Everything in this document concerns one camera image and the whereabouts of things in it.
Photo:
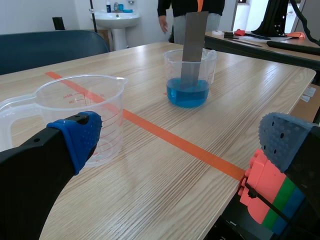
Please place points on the clear beaker with blue liquid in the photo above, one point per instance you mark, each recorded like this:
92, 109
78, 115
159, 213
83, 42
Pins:
187, 100

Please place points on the wooden desk with dark edge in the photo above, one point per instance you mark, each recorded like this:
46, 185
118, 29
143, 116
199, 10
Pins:
237, 47

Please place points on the person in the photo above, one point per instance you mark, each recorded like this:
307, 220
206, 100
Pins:
180, 7

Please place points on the grey metal plate orange strip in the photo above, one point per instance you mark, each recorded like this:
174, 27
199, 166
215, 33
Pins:
195, 37

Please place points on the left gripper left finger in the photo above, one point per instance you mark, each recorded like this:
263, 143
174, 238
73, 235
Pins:
37, 175

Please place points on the red green blue brick block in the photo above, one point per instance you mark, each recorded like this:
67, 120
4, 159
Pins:
262, 180

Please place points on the brown cardboard box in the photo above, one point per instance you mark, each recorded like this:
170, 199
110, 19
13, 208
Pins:
307, 107

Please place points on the person's hand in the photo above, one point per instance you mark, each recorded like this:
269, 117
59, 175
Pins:
163, 24

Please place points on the black stand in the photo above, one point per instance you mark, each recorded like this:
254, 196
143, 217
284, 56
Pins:
272, 22

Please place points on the dark blue chair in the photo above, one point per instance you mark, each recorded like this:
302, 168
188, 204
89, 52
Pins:
50, 50

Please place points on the white wash basin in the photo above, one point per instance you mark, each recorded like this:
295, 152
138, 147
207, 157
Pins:
117, 20

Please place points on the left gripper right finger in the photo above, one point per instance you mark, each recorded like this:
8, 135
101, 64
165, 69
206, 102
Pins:
300, 155

